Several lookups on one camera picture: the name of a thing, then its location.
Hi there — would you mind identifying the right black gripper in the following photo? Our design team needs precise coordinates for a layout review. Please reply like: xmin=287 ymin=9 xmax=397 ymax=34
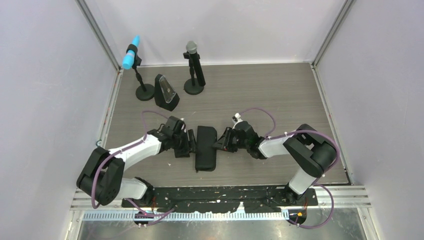
xmin=213 ymin=127 xmax=250 ymax=154

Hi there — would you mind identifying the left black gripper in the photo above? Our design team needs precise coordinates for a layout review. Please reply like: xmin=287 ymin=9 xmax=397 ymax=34
xmin=171 ymin=129 xmax=200 ymax=158

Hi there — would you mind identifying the black zip tool case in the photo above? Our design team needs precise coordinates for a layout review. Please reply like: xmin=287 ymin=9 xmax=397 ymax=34
xmin=194 ymin=125 xmax=217 ymax=172

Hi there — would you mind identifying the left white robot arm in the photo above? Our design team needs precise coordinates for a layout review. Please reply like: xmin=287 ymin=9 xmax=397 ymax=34
xmin=76 ymin=116 xmax=196 ymax=209

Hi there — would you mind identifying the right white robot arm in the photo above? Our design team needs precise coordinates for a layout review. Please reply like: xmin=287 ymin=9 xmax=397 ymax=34
xmin=212 ymin=121 xmax=340 ymax=205

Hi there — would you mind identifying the black metronome clear cover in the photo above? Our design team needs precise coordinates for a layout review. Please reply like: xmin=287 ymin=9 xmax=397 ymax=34
xmin=154 ymin=74 xmax=180 ymax=112

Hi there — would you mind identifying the right black mic stand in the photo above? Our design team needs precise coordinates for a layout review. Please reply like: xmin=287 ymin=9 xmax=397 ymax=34
xmin=183 ymin=51 xmax=206 ymax=95

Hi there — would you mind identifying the black mic stand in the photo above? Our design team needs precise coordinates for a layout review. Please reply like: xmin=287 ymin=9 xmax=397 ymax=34
xmin=132 ymin=55 xmax=155 ymax=101
xmin=183 ymin=51 xmax=206 ymax=95

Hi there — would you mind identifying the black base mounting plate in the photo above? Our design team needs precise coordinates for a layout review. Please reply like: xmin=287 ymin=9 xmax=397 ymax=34
xmin=121 ymin=185 xmax=318 ymax=214

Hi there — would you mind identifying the left black mic stand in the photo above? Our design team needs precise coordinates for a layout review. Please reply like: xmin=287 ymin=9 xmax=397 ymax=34
xmin=132 ymin=55 xmax=155 ymax=101

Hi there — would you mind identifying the grey black microphone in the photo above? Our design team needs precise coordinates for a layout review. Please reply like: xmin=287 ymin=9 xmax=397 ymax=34
xmin=183 ymin=40 xmax=206 ymax=95

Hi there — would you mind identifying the blue microphone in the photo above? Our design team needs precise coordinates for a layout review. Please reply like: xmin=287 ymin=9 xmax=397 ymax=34
xmin=122 ymin=35 xmax=140 ymax=70

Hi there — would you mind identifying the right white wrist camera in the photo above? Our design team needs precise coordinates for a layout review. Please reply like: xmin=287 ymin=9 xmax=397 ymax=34
xmin=231 ymin=112 xmax=243 ymax=129

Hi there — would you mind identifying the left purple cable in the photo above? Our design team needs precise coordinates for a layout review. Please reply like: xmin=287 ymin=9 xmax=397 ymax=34
xmin=90 ymin=110 xmax=176 ymax=228

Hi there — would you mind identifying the purple cable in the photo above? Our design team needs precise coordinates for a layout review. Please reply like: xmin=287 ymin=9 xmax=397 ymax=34
xmin=90 ymin=110 xmax=176 ymax=228
xmin=238 ymin=106 xmax=341 ymax=231

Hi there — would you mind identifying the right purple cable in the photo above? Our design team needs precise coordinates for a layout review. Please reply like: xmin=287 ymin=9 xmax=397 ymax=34
xmin=238 ymin=106 xmax=341 ymax=231

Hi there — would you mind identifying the aluminium frame rail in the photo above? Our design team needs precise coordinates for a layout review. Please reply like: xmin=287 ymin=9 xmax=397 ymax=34
xmin=70 ymin=186 xmax=372 ymax=221

